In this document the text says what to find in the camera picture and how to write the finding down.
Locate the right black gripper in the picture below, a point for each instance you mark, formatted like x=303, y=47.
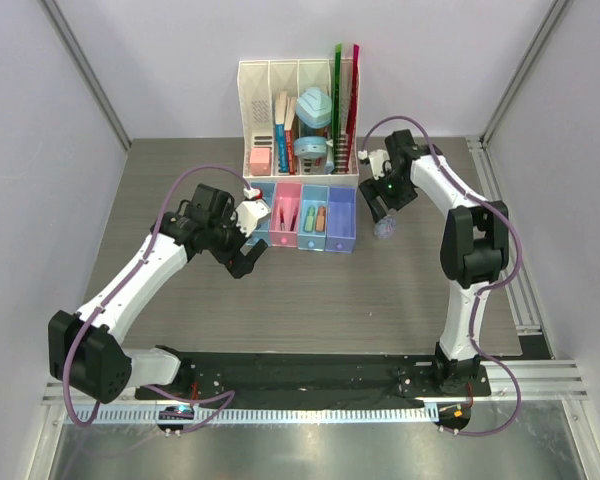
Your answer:
x=369, y=193

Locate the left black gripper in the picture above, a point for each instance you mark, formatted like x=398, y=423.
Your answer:
x=238, y=265

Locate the blue plastic drawer bin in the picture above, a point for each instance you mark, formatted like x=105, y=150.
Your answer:
x=263, y=231

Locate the purple plastic drawer bin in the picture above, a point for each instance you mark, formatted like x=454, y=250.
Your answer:
x=341, y=230

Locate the light blue drawer bin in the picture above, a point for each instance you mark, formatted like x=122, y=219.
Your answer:
x=312, y=195

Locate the pink plastic drawer bin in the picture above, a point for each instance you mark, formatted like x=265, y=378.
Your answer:
x=287, y=195

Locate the white desktop file organizer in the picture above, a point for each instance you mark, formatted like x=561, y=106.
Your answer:
x=260, y=81

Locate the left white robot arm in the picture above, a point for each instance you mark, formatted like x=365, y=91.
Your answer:
x=85, y=347

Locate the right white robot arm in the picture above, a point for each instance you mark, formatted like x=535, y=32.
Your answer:
x=474, y=249

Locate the pink cube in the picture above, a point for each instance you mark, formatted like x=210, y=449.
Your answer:
x=260, y=161

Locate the blue spine book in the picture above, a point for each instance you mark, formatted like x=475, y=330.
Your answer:
x=279, y=123

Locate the green transparent ruler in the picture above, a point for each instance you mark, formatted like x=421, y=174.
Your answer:
x=336, y=91

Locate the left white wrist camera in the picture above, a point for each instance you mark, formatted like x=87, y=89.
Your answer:
x=252, y=211

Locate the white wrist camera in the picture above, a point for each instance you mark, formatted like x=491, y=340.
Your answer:
x=378, y=161
x=252, y=211

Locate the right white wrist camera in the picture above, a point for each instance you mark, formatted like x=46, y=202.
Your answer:
x=378, y=161

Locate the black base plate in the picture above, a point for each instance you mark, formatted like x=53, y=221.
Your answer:
x=273, y=381

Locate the perforated metal cable tray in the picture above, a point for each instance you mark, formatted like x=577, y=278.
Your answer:
x=170, y=414

